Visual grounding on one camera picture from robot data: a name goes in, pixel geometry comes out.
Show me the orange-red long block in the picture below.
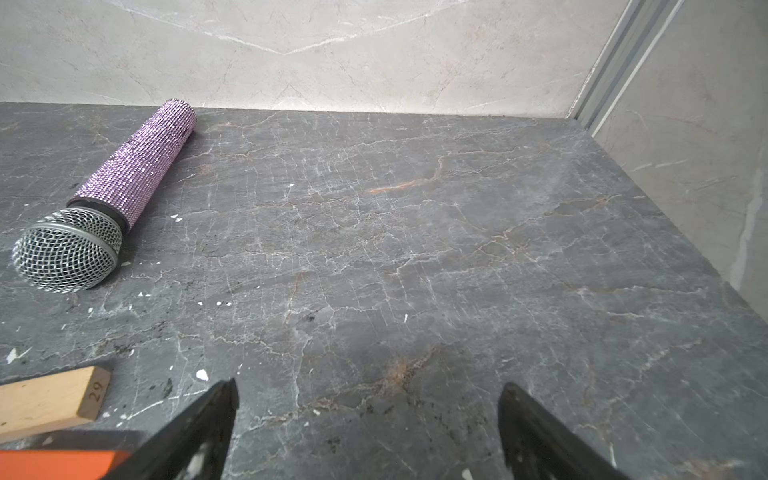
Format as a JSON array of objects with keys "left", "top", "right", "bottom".
[{"left": 0, "top": 450, "right": 131, "bottom": 480}]

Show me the purple glitter microphone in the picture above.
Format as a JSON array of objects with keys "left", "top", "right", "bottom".
[{"left": 12, "top": 99, "right": 197, "bottom": 293}]

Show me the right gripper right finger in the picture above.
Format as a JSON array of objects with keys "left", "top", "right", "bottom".
[{"left": 497, "top": 382, "right": 627, "bottom": 479}]

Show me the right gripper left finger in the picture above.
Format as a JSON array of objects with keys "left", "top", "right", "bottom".
[{"left": 105, "top": 378, "right": 239, "bottom": 479}]

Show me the natural wood block 29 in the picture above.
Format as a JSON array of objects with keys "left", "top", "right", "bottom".
[{"left": 1, "top": 366, "right": 112, "bottom": 443}]

